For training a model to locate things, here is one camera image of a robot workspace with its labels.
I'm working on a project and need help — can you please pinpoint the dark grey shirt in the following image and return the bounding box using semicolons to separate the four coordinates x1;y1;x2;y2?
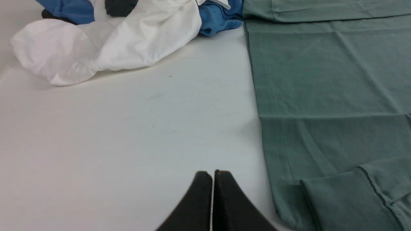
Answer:
37;0;138;25

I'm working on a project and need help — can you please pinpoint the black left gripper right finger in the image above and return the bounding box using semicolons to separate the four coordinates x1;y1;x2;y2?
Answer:
213;170;276;231

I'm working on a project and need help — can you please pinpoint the white shirt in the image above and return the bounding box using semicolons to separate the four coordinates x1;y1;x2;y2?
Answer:
11;0;202;86

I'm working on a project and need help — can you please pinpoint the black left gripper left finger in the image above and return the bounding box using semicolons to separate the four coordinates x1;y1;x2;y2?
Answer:
157;171;213;231

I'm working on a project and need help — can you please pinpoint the blue shirt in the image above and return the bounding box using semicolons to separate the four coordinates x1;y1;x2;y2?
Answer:
35;0;244;36

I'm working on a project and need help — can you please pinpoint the green long sleeve shirt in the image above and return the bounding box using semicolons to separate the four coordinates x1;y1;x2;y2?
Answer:
243;0;411;231

